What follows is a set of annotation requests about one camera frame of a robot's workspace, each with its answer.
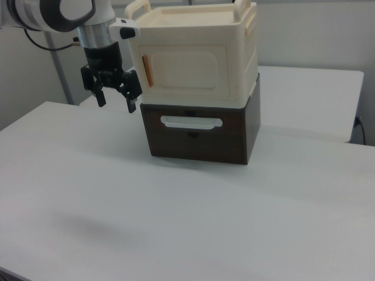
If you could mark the dark brown wooden drawer box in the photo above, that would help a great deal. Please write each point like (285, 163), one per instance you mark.
(205, 143)

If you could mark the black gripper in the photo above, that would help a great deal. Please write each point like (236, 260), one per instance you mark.
(102, 58)

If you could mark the cream cabinet door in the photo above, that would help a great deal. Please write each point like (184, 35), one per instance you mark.
(184, 67)

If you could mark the cream plastic appliance top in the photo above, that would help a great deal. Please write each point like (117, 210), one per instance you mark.
(243, 58)

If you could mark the grey partition frame post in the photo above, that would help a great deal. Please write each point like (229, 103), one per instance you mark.
(60, 73)

